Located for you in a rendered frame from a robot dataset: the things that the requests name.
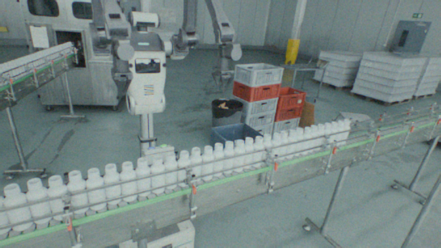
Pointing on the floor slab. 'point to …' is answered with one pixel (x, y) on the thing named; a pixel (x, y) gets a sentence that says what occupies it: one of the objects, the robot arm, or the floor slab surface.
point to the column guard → (291, 51)
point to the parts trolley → (304, 76)
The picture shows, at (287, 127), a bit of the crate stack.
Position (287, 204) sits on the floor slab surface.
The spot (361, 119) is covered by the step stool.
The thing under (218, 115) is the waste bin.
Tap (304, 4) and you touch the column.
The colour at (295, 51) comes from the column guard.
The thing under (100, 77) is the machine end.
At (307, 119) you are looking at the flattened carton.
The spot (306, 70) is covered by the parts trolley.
